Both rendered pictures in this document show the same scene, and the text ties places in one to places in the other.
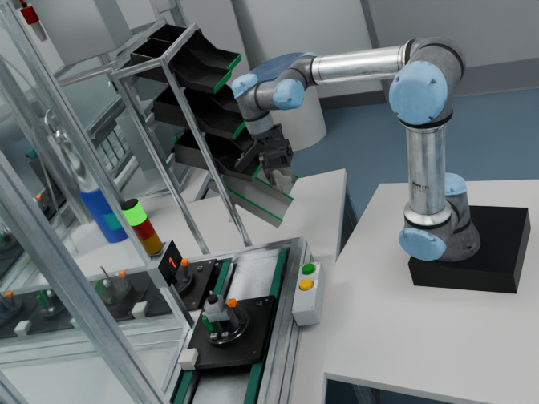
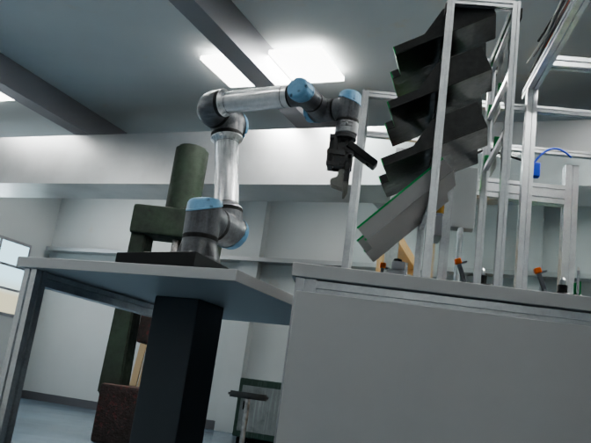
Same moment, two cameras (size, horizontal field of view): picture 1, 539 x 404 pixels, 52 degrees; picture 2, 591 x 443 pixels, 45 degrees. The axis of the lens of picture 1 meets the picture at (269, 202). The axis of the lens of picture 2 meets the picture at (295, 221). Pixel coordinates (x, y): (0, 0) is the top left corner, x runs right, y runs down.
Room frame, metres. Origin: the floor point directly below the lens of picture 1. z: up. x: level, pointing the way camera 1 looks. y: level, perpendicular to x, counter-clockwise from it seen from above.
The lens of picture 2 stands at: (3.54, -0.75, 0.58)
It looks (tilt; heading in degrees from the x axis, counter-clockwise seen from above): 14 degrees up; 165
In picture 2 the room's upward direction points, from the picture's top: 8 degrees clockwise
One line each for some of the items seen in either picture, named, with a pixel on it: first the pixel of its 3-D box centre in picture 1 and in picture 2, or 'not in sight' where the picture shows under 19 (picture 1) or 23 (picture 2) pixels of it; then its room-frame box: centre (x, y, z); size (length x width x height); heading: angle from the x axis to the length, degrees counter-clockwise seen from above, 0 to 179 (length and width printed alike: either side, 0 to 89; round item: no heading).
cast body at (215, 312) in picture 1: (213, 307); (399, 269); (1.26, 0.26, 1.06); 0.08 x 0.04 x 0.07; 69
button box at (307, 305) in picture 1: (309, 292); not in sight; (1.32, -0.01, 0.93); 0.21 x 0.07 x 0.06; 159
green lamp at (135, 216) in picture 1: (134, 212); not in sight; (1.34, 0.34, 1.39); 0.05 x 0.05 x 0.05
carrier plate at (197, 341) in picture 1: (229, 331); not in sight; (1.25, 0.25, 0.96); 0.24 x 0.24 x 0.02; 69
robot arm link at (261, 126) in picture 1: (260, 122); (346, 129); (1.44, -0.06, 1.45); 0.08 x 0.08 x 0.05
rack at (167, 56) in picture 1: (204, 152); (463, 163); (1.86, 0.15, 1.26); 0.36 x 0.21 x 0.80; 159
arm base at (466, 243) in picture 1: (450, 231); (198, 251); (1.25, -0.45, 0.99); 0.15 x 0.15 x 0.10
